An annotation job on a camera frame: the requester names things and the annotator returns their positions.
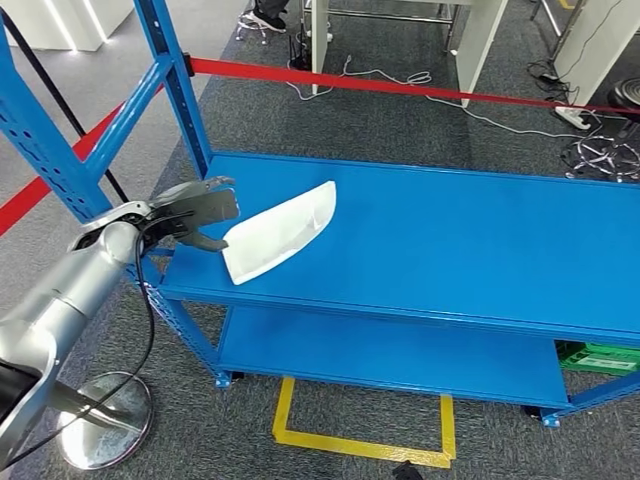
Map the white curved plastic part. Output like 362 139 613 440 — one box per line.
221 180 337 287

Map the white power strip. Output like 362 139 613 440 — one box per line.
553 105 592 132

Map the chrome chair base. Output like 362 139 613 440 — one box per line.
561 135 640 185

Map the black stanchion post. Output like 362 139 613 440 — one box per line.
0 9 130 203

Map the white cable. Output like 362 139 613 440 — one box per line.
285 54 586 142

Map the black round base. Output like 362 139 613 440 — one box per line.
606 76 640 121

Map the white display plinth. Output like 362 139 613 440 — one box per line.
0 0 136 53

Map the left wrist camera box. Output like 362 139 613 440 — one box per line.
189 188 241 232

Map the green plastic crate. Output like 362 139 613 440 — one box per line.
556 341 640 379

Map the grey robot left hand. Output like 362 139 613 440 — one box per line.
149 175 241 254

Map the chrome stool base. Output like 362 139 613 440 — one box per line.
235 7 271 46

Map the black cable tangle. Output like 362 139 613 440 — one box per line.
527 59 574 102

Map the blue metal shelf rack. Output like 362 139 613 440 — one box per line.
0 0 640 430

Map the person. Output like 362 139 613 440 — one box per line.
252 0 291 34

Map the white desk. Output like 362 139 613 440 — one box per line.
300 0 511 109
552 0 640 107

